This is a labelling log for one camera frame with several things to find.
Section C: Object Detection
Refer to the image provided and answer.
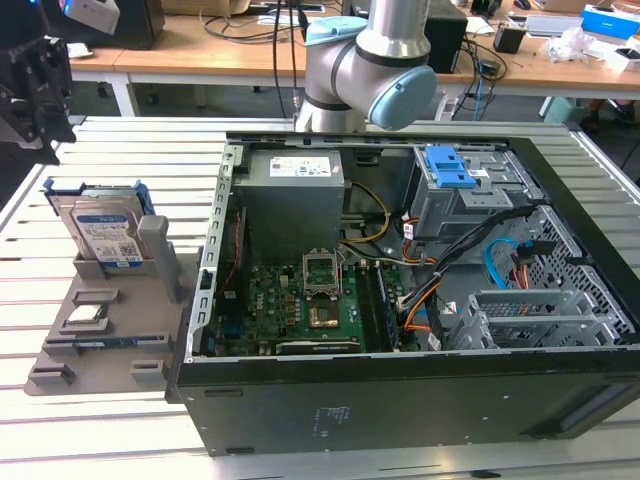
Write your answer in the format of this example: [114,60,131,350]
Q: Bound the blue data wire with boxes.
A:
[485,238,519,290]

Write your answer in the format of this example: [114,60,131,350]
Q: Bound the coloured power wire black plug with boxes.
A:
[512,240,556,290]

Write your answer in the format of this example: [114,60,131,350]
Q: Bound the bare disk with blue label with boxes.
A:
[69,198,146,266]

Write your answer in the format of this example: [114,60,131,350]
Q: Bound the grey metal disk bay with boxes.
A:
[444,287,626,351]

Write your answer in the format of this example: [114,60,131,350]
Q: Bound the wooden desk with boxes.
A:
[114,12,640,101]
[67,47,132,119]

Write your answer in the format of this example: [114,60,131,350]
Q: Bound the large black equipment box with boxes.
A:
[64,0,166,51]

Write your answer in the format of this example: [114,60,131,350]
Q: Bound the silver CPU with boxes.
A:
[67,304,104,324]

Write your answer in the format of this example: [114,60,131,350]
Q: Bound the grey parts rack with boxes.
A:
[23,214,204,399]

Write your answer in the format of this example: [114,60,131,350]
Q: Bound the black case fan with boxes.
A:
[222,207,250,321]

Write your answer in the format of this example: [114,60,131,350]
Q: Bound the RAM stick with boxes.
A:
[375,264,400,350]
[72,337,141,350]

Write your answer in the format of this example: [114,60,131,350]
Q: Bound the grey power supply unit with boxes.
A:
[232,148,351,251]

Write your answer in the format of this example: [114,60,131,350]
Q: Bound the green motherboard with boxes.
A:
[207,257,416,357]

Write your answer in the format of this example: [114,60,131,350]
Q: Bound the metal socket cover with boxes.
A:
[301,247,343,299]

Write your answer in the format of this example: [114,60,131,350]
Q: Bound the CPU socket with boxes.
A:
[308,305,337,330]

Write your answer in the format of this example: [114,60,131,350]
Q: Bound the black graphics card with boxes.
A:
[259,338,361,356]

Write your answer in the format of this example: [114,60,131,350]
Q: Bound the black RAM slot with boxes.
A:
[357,262,381,351]

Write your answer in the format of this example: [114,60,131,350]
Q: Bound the white power strip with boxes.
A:
[433,94,459,122]

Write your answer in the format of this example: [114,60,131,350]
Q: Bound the black computer tower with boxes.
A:
[427,8,470,75]

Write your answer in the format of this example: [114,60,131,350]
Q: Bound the blue plastic bay latch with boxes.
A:
[422,143,477,190]

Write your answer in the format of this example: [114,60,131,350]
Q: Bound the grey metal drive cage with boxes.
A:
[402,147,546,241]

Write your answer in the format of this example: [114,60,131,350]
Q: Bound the small black open box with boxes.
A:
[493,23,527,55]

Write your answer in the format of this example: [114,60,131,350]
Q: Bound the black PC case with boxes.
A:
[164,128,640,459]

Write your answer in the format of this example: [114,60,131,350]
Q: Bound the pale teal bin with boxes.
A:
[538,94,581,125]

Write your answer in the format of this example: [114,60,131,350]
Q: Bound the clear plastic bag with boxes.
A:
[542,25,609,65]

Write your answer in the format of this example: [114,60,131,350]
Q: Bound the blue cardboard box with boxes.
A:
[579,3,640,47]

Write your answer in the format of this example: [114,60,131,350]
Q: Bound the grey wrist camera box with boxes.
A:
[64,0,122,35]

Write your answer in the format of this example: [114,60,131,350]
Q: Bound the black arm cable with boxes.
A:
[269,0,307,109]

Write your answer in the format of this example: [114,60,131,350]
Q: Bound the red and black fan wire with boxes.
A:
[223,209,249,299]

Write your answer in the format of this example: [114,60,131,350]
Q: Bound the yellow and black wire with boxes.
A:
[342,180,392,246]

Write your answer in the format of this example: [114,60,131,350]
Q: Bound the coloured wires white plug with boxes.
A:
[399,212,441,269]

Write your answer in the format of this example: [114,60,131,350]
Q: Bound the orange data wire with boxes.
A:
[403,294,434,334]

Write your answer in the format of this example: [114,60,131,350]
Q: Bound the black cable bundle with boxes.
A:
[397,205,534,314]

